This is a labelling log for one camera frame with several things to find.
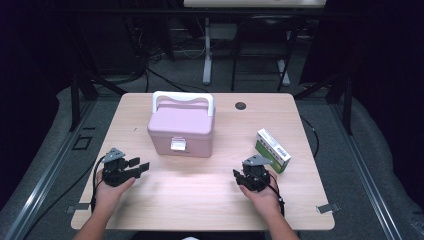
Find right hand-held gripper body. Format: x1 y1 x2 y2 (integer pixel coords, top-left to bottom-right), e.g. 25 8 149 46
241 154 273 193

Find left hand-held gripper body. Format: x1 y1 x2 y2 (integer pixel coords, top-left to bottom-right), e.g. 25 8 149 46
101 147 141 188

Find green and white medicine box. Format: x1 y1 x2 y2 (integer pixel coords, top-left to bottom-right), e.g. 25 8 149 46
254 128 292 175

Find pink storage box white handle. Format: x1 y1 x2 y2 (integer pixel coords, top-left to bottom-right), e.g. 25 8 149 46
147 90 216 158

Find person's left hand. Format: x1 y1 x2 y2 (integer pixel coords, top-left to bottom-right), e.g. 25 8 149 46
94 169 137 214

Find person's right hand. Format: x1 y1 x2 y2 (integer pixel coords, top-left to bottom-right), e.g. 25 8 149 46
239 172 283 219

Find black floor outlet plate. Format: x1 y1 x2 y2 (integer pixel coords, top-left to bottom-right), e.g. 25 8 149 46
72 134 93 151

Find grey tape strip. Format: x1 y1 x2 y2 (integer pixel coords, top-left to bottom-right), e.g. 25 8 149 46
315 203 342 215
65 203 91 214

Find person's dark clothing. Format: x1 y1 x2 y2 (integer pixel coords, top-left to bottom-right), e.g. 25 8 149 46
129 230 268 240

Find white desk leg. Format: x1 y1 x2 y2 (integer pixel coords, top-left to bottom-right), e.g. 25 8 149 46
202 17 213 86

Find black chair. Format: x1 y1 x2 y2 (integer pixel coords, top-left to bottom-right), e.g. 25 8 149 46
230 14 301 93

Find white desk top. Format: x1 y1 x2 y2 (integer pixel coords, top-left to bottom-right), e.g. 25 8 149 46
183 0 328 9

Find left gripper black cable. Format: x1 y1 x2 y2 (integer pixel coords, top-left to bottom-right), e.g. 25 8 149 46
90 155 108 213

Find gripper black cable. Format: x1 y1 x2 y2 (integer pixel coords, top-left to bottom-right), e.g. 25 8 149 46
266 173 286 218
90 155 108 213

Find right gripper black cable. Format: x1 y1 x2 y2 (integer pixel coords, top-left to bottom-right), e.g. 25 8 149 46
266 173 286 218

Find long black floor cable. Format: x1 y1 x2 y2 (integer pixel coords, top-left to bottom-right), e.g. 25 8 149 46
19 163 96 240

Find black cable beside table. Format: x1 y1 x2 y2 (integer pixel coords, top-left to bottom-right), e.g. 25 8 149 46
299 114 320 159

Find grey metal floor rail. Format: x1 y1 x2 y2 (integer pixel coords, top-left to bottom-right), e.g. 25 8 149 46
0 99 98 240
329 103 405 240

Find black metal frame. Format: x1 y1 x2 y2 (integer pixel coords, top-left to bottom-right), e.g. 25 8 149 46
294 64 354 136
66 19 128 133

